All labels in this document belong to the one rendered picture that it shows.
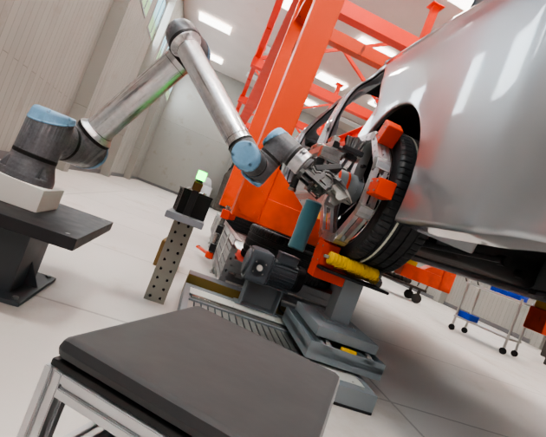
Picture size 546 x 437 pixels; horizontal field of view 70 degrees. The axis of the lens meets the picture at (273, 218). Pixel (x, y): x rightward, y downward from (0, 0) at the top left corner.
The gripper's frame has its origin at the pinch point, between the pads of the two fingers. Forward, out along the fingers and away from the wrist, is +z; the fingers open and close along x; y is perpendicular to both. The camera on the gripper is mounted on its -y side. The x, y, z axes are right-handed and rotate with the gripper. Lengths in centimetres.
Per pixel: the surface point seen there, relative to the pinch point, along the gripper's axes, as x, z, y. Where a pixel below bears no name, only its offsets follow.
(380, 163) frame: -5.2, -0.6, -31.8
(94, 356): 49, -12, 94
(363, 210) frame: -16.2, 7.4, -16.4
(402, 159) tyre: -1.4, 4.7, -38.1
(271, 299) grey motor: -104, 8, 0
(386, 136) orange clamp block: -3.5, -6.7, -44.8
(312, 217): -50, -6, -22
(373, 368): -51, 57, 15
